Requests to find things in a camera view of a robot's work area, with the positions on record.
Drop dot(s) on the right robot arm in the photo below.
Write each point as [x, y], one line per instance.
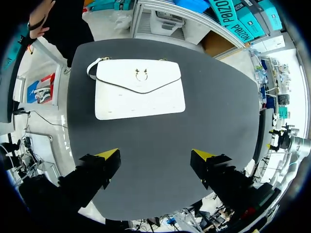
[301, 148]

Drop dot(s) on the person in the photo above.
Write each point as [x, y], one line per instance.
[65, 24]

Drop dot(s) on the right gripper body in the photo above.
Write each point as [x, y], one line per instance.
[281, 140]

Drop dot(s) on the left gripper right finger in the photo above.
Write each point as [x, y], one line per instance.
[221, 177]

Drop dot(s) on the white envelope handbag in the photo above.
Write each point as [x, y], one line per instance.
[138, 104]

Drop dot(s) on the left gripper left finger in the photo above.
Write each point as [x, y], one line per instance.
[92, 177]

